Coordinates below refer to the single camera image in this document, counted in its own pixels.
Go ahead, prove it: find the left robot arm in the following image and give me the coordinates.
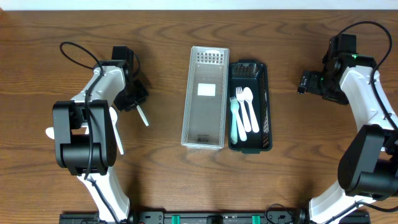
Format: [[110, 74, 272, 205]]
[[46, 46, 148, 223]]

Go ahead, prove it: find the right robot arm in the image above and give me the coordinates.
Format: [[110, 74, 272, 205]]
[[297, 34, 397, 223]]

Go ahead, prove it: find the clear white plastic basket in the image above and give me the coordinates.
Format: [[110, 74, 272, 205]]
[[181, 46, 229, 150]]

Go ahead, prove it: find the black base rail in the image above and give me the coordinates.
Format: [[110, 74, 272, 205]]
[[59, 210, 371, 224]]

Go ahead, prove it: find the white plastic spoon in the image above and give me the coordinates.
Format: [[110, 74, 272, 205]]
[[109, 107, 124, 155], [136, 105, 149, 126], [45, 127, 55, 139], [243, 87, 259, 133]]

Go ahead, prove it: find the black plastic basket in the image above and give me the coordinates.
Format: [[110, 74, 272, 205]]
[[228, 60, 272, 154]]

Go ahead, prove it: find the white plastic fork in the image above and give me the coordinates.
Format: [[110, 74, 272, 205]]
[[236, 86, 251, 133], [235, 98, 247, 142], [230, 97, 239, 144]]

